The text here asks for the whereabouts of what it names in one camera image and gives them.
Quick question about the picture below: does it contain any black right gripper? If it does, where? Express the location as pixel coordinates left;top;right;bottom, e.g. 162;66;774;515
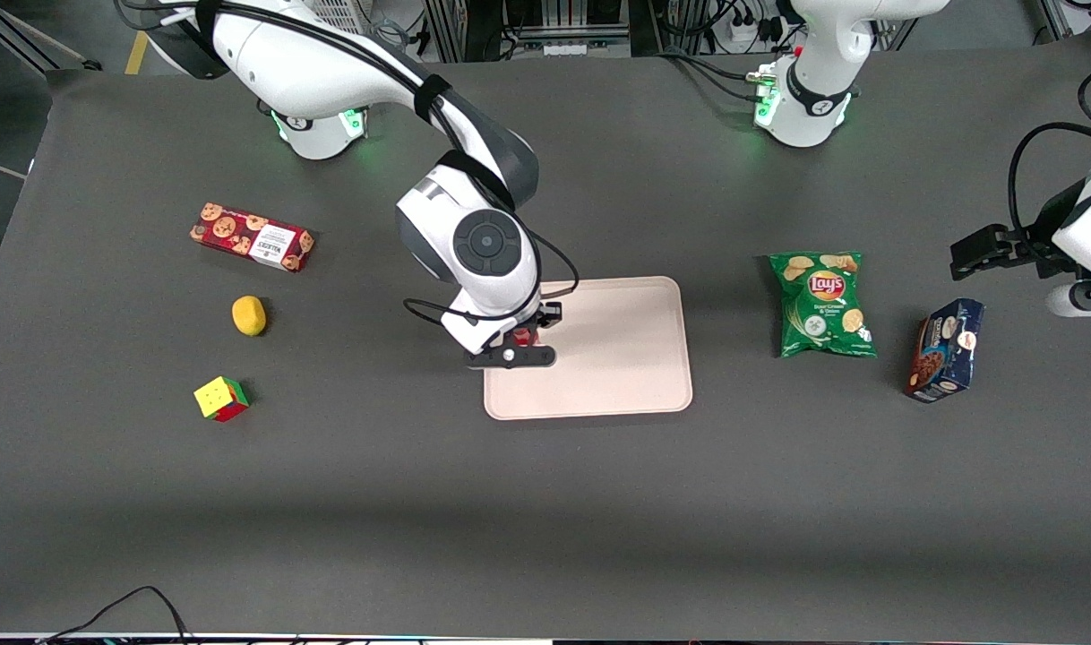
515;303;563;348

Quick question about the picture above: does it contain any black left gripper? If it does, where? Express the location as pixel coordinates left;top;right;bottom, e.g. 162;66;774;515
950;184;1088;281

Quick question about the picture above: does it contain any beige plastic tray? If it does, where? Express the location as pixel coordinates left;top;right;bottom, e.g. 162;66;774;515
483;276;694;421

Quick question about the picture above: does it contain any dark blue cookie box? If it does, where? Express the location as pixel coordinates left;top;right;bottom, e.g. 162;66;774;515
903;298;986;404

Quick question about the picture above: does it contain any green chips bag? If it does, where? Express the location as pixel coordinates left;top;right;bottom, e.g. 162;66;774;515
769;251;878;359

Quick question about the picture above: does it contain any yellow lemon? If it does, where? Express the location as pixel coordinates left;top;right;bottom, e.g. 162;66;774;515
231;295;268;338

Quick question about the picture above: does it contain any red cookie box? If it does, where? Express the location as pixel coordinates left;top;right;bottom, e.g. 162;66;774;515
189;202;316;273

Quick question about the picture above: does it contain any aluminium equipment rack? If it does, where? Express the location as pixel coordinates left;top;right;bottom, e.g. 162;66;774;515
423;0;918;64

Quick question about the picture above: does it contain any white power strip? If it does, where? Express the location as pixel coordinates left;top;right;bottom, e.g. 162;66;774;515
727;16;781;47

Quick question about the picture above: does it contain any colourful puzzle cube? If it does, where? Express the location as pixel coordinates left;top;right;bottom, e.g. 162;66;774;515
193;375;251;424

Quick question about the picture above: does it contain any white perforated box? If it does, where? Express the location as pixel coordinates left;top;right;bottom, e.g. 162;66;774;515
317;0;369;37

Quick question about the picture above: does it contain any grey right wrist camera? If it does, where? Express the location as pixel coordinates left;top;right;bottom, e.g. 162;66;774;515
466;346;558;371

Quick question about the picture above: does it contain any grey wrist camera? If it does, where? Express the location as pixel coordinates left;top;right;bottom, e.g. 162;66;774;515
466;346;558;371
1045;281;1091;318

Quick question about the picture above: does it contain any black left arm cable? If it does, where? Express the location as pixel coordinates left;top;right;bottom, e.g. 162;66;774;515
1009;121;1091;262

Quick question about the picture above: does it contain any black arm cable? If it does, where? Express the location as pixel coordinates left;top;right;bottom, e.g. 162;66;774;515
116;0;582;325
1009;121;1091;262

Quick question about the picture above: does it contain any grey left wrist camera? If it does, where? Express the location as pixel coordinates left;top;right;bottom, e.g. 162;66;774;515
1045;281;1091;318

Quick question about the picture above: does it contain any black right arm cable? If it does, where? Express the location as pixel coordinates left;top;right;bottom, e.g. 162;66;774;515
116;0;582;325

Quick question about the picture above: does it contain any black base cable bundle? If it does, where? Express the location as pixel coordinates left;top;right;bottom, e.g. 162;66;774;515
657;49;779;101

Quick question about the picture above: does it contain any grey coiled cable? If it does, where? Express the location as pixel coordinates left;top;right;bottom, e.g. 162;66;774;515
371;16;414;56

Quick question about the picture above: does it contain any thin black table-edge cable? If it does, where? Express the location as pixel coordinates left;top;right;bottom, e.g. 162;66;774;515
35;586;193;645

